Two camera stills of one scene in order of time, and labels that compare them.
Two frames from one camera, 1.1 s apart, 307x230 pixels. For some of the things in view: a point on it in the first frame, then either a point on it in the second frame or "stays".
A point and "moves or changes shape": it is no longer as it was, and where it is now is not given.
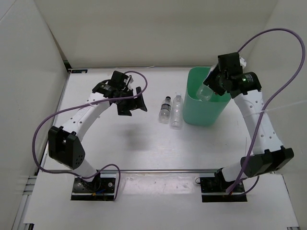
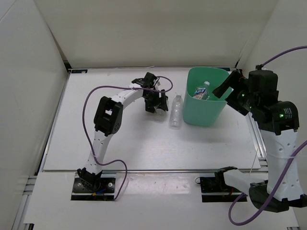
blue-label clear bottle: (204, 93) moves or changes shape
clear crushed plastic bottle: (177, 111) stays
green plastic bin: (199, 112) stays
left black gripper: (135, 103) to (149, 106)
